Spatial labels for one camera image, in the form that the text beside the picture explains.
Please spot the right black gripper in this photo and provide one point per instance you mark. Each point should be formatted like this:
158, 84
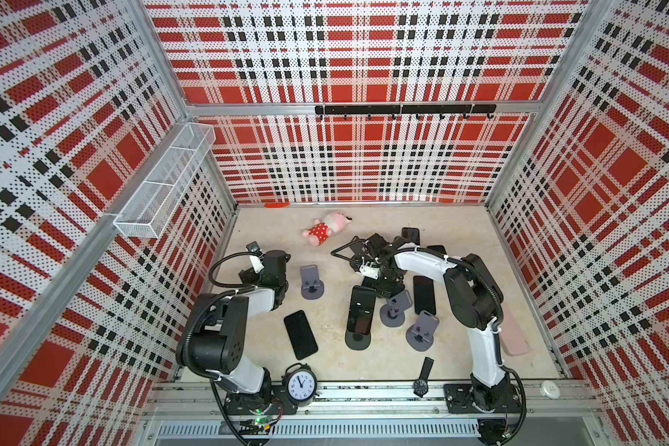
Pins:
381, 289

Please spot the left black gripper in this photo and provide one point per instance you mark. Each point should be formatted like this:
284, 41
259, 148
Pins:
248, 277

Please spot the black phone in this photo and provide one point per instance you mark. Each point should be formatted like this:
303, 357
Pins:
384, 289
424, 295
438, 248
361, 310
300, 335
411, 234

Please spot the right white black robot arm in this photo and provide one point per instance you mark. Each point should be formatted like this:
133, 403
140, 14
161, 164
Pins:
474, 298

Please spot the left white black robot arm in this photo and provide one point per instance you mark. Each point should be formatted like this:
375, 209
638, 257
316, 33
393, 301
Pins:
212, 344

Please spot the grey stand left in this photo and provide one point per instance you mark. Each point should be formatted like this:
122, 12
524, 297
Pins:
312, 287

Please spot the grey stand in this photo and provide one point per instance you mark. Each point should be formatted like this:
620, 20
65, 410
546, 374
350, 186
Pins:
420, 336
392, 314
312, 287

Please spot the grey stand centre middle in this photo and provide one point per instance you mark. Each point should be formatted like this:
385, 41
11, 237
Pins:
392, 314

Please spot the dark stand centre front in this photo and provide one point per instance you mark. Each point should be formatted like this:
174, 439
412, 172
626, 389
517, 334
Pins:
356, 341

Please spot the grey stand front right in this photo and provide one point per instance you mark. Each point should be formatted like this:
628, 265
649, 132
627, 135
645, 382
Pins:
420, 336

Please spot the pink phone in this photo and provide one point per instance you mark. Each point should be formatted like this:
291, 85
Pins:
513, 339

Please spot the pink plush toy red dress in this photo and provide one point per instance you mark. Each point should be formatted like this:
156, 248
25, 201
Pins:
332, 224

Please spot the red marker pen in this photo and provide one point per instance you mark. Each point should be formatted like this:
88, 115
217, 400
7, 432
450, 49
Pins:
276, 205

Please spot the black alarm clock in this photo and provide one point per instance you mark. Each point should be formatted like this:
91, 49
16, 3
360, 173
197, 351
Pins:
301, 384

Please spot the black wristwatch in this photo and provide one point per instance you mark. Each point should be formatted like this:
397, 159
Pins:
421, 385

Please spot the white round cap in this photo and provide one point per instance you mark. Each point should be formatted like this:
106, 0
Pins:
550, 389

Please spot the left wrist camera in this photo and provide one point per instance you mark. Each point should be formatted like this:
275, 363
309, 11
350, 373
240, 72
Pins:
256, 255

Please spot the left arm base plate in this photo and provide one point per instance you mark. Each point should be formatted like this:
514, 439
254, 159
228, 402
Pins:
239, 404

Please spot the white wire mesh basket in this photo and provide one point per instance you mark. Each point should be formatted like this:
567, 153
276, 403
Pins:
153, 204

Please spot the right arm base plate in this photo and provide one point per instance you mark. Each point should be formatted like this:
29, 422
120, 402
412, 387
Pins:
479, 399

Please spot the black hook rail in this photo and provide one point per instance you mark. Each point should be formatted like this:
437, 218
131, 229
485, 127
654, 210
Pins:
465, 110

